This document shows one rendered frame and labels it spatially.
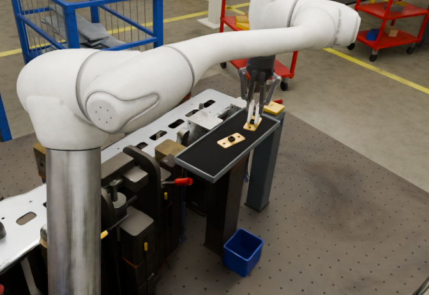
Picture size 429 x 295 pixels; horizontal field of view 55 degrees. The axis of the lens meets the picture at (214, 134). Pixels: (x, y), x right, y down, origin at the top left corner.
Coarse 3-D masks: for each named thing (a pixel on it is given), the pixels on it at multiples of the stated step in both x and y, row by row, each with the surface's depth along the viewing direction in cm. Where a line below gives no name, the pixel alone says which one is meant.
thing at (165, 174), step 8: (160, 168) 121; (168, 176) 119; (168, 192) 122; (168, 200) 124; (168, 208) 128; (168, 216) 130; (160, 224) 127; (168, 224) 132; (160, 232) 129; (168, 232) 133; (160, 240) 131; (168, 240) 135; (160, 248) 133; (168, 248) 137; (160, 256) 135; (168, 256) 140; (160, 264) 137; (168, 264) 137
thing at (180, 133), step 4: (184, 128) 135; (180, 132) 134; (184, 132) 134; (188, 132) 136; (180, 136) 134; (184, 136) 135; (188, 136) 137; (176, 140) 137; (180, 140) 135; (184, 140) 137; (184, 144) 139
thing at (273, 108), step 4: (272, 104) 141; (276, 104) 141; (264, 108) 139; (268, 108) 139; (272, 108) 139; (276, 108) 139; (280, 108) 139; (284, 108) 141; (272, 112) 138; (276, 112) 137
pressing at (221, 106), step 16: (192, 96) 175; (208, 96) 175; (224, 96) 176; (176, 112) 163; (208, 112) 165; (224, 112) 165; (144, 128) 152; (160, 128) 153; (176, 128) 154; (112, 144) 143; (128, 144) 143; (32, 192) 121; (0, 208) 115; (16, 208) 115; (32, 208) 116; (16, 224) 110; (32, 224) 111; (0, 240) 106; (16, 240) 106; (32, 240) 106; (0, 256) 102; (16, 256) 102; (0, 272) 98
